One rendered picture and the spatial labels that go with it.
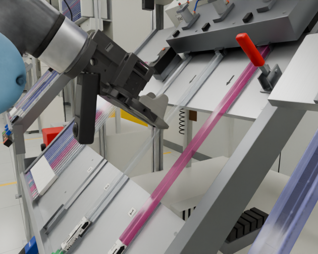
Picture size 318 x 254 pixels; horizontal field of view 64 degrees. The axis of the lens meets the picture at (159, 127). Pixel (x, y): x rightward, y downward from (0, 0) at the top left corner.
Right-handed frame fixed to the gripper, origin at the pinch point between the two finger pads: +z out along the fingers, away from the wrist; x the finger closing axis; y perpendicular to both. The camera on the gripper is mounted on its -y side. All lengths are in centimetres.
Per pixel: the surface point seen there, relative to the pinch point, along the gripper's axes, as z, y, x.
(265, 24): 0.3, 22.7, -12.8
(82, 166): -1.9, -16.0, 18.7
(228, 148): 74, 18, 45
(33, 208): -6.6, -29.6, 19.7
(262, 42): 3.7, 22.0, -10.7
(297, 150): 172, 58, 66
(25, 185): -6.8, -29.8, 34.9
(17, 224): 33, -91, 149
